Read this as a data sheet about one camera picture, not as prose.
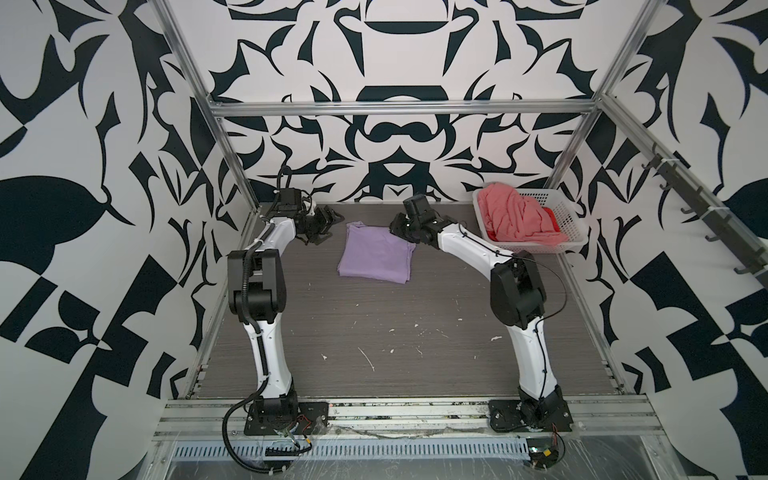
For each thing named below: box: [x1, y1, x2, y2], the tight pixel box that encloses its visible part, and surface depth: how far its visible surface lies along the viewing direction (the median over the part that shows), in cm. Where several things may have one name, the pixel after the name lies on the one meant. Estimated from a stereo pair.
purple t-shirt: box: [337, 220, 417, 284], surface depth 104 cm
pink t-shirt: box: [478, 182, 569, 246], surface depth 108 cm
